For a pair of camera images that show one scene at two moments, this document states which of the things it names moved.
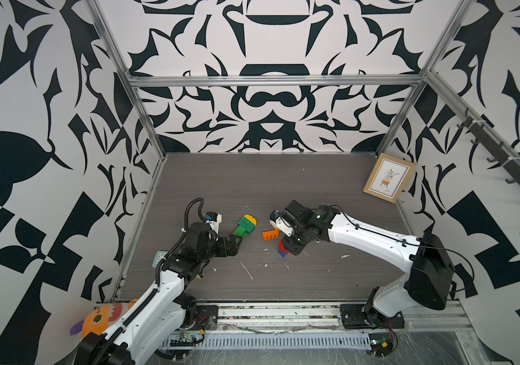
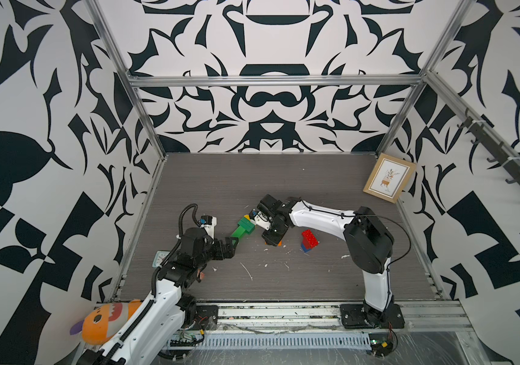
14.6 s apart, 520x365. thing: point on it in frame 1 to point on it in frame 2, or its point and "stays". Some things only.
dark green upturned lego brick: [247, 225] stays
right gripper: [290, 246] to [268, 239]
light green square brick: [239, 231] stays
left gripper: [233, 246] stays
